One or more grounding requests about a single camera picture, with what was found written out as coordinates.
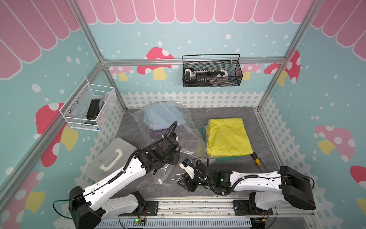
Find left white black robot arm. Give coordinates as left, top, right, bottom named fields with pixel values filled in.
left=66, top=121, right=181, bottom=229

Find green trousers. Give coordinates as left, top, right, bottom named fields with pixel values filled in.
left=211, top=156, right=243, bottom=162

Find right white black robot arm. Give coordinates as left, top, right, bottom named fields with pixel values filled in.
left=178, top=158, right=316, bottom=210

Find black wire mesh basket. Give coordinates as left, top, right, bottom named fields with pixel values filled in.
left=182, top=54, right=243, bottom=87

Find tan garment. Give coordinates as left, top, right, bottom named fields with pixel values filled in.
left=201, top=123, right=209, bottom=147

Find black part in white basket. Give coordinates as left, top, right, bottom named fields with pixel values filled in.
left=85, top=99, right=101, bottom=126

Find white black items in basket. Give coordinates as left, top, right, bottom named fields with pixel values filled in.
left=183, top=68, right=233, bottom=87

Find white wire mesh basket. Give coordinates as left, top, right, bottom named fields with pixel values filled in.
left=60, top=78, right=116, bottom=131

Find black handled screwdriver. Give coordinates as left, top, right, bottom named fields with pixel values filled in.
left=259, top=158, right=271, bottom=172

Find small green circuit board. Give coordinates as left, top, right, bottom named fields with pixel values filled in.
left=132, top=219, right=147, bottom=227

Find translucent plastic storage box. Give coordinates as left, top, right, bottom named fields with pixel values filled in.
left=85, top=138, right=137, bottom=182

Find light blue folded garment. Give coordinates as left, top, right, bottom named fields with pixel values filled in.
left=143, top=101, right=186, bottom=131

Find yellow black screwdriver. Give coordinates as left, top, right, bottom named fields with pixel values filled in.
left=251, top=151, right=262, bottom=167

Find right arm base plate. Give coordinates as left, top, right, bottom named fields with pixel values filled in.
left=232, top=200, right=273, bottom=217

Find yellow green garment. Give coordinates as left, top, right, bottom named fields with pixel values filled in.
left=206, top=118, right=253, bottom=157

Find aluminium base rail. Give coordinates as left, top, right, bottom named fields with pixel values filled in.
left=94, top=196, right=321, bottom=229

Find clear plastic vacuum bag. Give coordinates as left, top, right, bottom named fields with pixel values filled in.
left=132, top=101, right=207, bottom=179

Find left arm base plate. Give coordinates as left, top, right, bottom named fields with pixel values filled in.
left=120, top=201, right=159, bottom=218

